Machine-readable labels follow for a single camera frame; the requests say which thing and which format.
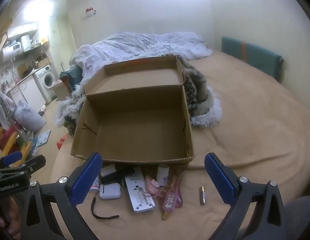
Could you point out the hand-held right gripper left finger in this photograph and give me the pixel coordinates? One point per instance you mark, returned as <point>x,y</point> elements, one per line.
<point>85,180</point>

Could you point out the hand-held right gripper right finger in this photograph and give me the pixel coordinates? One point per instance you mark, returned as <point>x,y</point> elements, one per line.
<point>220,180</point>

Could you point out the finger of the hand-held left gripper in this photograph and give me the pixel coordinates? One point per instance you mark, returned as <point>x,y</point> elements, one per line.
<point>12,157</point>
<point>32,163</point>

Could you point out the white lip balm tube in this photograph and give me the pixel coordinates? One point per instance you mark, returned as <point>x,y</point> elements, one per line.
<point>96,185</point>

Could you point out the gold battery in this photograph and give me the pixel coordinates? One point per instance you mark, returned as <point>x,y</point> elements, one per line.
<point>202,195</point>

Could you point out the small white hinged case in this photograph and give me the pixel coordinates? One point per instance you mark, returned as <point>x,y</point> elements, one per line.
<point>108,171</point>

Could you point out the white earbuds case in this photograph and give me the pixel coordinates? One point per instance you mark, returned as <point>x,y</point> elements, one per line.
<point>109,191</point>

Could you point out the pink hair claw clip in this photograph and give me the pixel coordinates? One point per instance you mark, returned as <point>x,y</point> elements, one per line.
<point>180,201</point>

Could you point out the pink patterned small packet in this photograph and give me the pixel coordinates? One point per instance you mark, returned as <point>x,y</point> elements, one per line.
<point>169,201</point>

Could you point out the white remote control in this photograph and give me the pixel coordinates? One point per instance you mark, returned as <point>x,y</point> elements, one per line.
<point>138,192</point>

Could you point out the white pill bottle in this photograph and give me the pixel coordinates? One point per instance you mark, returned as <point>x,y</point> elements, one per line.
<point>162,177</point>

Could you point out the pink cloud-shaped case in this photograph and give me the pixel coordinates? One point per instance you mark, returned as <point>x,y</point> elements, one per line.
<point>152,185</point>

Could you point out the brown cardboard box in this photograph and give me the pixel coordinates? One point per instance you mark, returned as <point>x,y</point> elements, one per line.
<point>135,130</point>

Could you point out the person's left hand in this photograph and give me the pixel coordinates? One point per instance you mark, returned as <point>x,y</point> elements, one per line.
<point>2,220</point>

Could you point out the yellow wooden rack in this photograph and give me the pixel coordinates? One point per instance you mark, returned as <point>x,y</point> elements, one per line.
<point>24,150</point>

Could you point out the red bag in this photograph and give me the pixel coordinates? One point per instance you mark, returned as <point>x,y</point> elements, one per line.
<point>8,136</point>

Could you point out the bathroom scale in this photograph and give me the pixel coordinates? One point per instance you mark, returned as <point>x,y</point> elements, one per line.
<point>43,137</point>

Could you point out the red packet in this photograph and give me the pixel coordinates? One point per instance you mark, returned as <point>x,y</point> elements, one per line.
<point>62,142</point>

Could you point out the white plastic bag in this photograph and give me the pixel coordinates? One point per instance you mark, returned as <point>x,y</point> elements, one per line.
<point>27,120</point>

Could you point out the hanging white cloth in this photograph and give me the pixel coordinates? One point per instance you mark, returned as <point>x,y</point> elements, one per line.
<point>4,105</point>

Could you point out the small white bottle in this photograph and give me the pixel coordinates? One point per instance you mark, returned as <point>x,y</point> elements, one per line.
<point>42,110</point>

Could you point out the white base cabinet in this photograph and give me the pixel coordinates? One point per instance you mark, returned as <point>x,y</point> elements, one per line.
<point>32,90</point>

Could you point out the white washing machine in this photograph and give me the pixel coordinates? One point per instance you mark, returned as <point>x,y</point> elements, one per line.
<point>47,80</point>

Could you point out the person's grey pants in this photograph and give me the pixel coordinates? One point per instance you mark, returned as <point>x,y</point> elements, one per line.
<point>297,220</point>

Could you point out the furry patterned blanket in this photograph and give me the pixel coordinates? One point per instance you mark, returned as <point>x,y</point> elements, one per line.
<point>197,90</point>

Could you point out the dark teal cushion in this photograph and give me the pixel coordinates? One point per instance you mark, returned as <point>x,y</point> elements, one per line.
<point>67,76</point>

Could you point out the white water heater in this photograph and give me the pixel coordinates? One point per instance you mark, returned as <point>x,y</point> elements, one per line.
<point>9,53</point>

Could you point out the teal cushion with orange stripe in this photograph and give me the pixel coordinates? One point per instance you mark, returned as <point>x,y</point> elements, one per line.
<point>255,55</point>

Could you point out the white duvet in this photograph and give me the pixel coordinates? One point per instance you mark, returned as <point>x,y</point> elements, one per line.
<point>135,45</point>

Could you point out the white wall cabinet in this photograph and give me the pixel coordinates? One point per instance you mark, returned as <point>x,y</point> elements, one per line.
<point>22,28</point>

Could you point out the red and white wall hook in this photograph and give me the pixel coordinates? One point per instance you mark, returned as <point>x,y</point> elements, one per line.
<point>89,11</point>

